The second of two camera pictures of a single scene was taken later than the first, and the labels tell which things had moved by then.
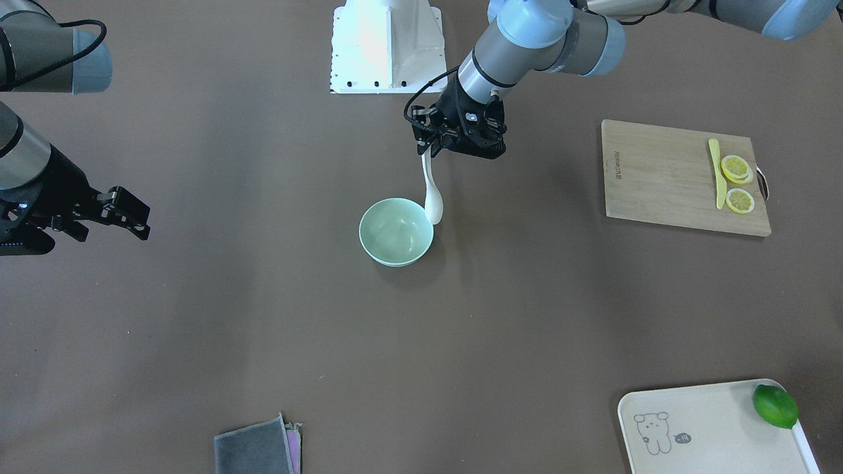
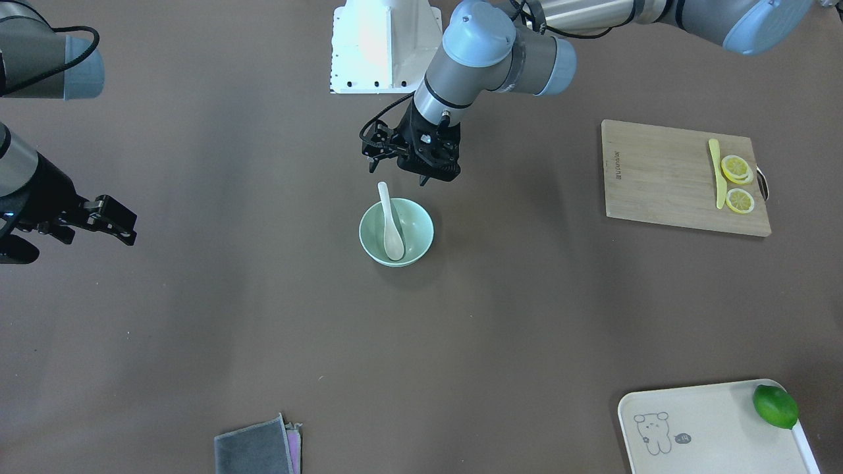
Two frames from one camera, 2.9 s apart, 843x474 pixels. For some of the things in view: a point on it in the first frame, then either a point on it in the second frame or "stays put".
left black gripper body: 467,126 -> 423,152
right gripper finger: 124,209 -> 117,218
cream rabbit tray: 710,428 stays put
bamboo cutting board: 666,175 stays put
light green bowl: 396,232 stays put
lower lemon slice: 740,201 stays put
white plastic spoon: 433,198 -> 394,245
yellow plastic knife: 721,186 stays put
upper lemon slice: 736,169 stays put
